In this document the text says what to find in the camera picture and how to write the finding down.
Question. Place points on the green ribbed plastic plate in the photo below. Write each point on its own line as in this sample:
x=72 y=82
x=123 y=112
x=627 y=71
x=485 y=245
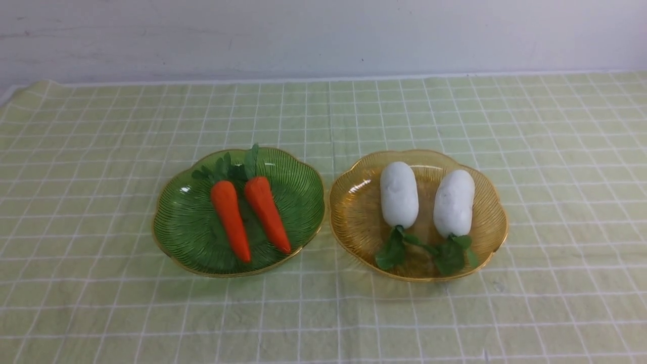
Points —
x=186 y=227

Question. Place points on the green checkered tablecloth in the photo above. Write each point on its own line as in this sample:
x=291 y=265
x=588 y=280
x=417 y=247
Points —
x=84 y=282

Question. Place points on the amber ribbed plastic plate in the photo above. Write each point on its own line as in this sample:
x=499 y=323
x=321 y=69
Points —
x=357 y=223

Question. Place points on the white toy radish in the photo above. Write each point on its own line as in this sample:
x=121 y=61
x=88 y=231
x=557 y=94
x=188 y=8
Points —
x=452 y=217
x=400 y=208

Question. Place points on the orange toy carrot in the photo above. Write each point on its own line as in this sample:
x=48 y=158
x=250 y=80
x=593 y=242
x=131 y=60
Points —
x=258 y=193
x=224 y=198

